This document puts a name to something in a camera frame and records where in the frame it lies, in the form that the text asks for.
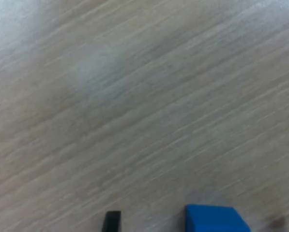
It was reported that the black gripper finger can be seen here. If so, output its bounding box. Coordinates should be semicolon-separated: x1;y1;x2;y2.
102;210;122;232

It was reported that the blue cube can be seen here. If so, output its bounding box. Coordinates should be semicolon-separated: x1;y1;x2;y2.
184;204;251;232

